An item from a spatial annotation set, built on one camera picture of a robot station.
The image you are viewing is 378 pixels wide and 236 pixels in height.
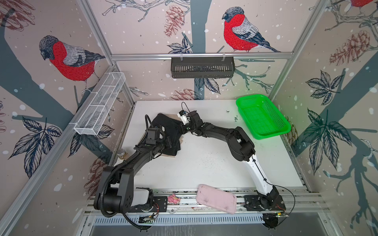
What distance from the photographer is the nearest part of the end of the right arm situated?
2.69ft

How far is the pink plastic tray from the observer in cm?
72

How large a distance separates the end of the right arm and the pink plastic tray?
308mm
